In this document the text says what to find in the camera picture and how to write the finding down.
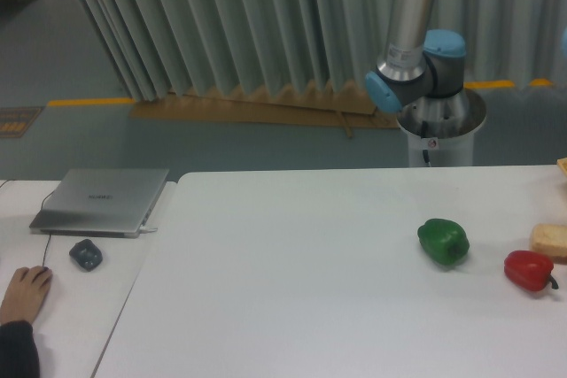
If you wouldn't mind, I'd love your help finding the wooden board corner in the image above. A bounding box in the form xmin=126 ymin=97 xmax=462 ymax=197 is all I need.
xmin=556 ymin=158 xmax=567 ymax=176

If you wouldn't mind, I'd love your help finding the white usb plug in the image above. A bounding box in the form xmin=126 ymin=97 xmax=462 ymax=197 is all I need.
xmin=139 ymin=227 xmax=158 ymax=234

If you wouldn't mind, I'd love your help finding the bread slice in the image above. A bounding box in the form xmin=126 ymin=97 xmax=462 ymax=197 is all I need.
xmin=530 ymin=224 xmax=567 ymax=265

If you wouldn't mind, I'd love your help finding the black sleeved forearm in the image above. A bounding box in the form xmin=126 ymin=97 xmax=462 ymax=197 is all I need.
xmin=1 ymin=320 xmax=41 ymax=377

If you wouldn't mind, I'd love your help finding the pale green folding curtain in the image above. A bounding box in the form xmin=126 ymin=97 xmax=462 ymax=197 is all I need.
xmin=80 ymin=0 xmax=566 ymax=101

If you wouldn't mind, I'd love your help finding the green bell pepper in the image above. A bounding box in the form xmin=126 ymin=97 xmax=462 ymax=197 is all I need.
xmin=417 ymin=219 xmax=470 ymax=266

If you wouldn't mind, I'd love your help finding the person's bare hand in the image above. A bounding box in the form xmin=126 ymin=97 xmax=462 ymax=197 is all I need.
xmin=1 ymin=266 xmax=53 ymax=325

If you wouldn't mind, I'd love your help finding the dark grey small controller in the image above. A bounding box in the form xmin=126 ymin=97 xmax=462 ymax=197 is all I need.
xmin=69 ymin=239 xmax=104 ymax=272

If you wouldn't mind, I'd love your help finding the black mouse cable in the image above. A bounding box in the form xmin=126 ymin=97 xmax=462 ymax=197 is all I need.
xmin=0 ymin=179 xmax=63 ymax=268

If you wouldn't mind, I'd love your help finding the brown cardboard sheet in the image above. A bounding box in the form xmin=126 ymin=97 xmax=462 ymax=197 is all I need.
xmin=129 ymin=95 xmax=399 ymax=138

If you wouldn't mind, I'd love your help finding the red bell pepper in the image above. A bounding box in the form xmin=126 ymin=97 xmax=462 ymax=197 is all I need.
xmin=504 ymin=251 xmax=559 ymax=292

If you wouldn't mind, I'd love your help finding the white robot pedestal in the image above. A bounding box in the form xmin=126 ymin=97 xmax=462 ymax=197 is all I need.
xmin=397 ymin=89 xmax=486 ymax=167

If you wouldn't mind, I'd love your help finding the silver closed laptop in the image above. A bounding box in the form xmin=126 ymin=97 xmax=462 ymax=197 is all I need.
xmin=29 ymin=168 xmax=168 ymax=237

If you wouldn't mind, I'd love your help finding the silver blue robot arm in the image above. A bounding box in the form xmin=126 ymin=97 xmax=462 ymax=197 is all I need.
xmin=365 ymin=0 xmax=566 ymax=113

